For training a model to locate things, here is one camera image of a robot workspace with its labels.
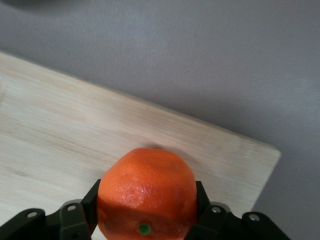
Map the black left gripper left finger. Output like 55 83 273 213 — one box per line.
0 178 102 240

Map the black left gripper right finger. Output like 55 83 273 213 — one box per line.
186 180 292 240

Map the orange fruit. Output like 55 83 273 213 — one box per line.
96 147 199 240

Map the wooden cutting board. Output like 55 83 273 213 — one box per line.
0 51 282 240

